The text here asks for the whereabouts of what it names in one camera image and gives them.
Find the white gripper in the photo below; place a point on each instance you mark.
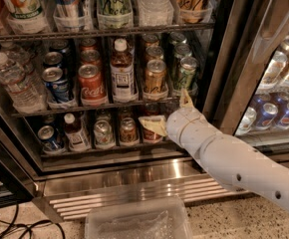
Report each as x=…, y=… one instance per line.
x=180, y=122

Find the orange gold soda can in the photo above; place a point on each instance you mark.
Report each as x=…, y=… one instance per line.
x=154, y=76

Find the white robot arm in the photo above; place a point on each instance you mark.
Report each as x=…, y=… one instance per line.
x=233, y=163

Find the red can bottom shelf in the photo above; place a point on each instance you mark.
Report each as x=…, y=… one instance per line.
x=151, y=137

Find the green can front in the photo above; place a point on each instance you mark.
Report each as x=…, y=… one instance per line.
x=185, y=73

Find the green can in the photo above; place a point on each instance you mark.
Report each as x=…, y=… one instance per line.
x=176, y=38
x=180, y=51
x=185, y=73

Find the brown can bottom shelf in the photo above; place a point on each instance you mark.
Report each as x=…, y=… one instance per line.
x=128, y=131

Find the green can middle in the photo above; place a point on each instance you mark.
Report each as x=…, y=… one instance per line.
x=180, y=51

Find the silver can bottom shelf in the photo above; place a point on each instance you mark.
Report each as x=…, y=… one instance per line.
x=104, y=137

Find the green can back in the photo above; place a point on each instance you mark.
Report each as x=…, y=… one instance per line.
x=176, y=38

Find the silver can right fridge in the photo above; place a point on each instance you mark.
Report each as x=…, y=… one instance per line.
x=247, y=121

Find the red cola can front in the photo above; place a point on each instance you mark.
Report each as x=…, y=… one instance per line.
x=91, y=83

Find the red cola can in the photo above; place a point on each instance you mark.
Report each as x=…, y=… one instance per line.
x=91, y=83
x=88, y=44
x=92, y=57

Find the right glass fridge door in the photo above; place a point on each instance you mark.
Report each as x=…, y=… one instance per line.
x=266, y=27

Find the small tea bottle bottom shelf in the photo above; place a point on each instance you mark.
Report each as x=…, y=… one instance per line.
x=76, y=133

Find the red cola can middle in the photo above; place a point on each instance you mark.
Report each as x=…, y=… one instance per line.
x=92, y=57

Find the red cola can back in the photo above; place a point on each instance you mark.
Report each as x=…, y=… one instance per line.
x=88, y=44

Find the gold cans top shelf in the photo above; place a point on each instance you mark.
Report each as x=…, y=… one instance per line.
x=193, y=11

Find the water bottle top shelf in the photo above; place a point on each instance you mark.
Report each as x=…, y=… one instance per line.
x=155, y=12

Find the green cans top shelf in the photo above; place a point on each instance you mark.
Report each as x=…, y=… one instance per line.
x=115, y=14

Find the blue pepsi can front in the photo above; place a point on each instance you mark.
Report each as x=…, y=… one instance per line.
x=58, y=85

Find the blue pepsi can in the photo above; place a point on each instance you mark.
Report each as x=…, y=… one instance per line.
x=53, y=59
x=61, y=46
x=58, y=85

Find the blue can bottom shelf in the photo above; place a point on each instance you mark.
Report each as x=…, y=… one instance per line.
x=50, y=138

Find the steel fridge base grille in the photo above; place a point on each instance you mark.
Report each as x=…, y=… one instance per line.
x=71, y=197

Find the blue pepsi can middle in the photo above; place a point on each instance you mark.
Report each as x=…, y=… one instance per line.
x=53, y=59

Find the blue pepsi can back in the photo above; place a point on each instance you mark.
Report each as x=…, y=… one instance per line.
x=61, y=46

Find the blue cans top shelf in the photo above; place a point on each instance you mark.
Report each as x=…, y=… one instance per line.
x=73, y=15

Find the brown tea bottle white cap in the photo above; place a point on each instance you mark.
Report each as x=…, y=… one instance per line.
x=122, y=70

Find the clear plastic bin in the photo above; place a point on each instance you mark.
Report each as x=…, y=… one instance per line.
x=164, y=218

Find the clear water bottle front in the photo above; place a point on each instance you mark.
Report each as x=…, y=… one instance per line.
x=24, y=95

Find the clear water bottle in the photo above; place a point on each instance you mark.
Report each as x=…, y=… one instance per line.
x=24, y=95
x=15, y=52

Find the clear water bottle back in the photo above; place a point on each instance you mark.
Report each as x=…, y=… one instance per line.
x=15, y=52

